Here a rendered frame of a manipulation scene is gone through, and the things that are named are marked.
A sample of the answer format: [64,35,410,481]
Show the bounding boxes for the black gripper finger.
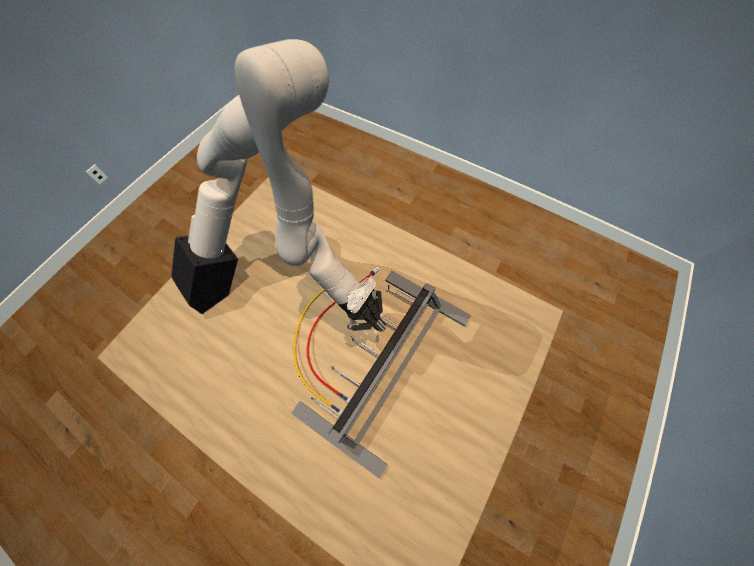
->
[365,290,386,329]
[347,309,385,332]

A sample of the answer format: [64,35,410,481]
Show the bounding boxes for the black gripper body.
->
[338,293,374,320]

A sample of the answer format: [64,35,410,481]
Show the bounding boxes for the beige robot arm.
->
[188,40,376,314]

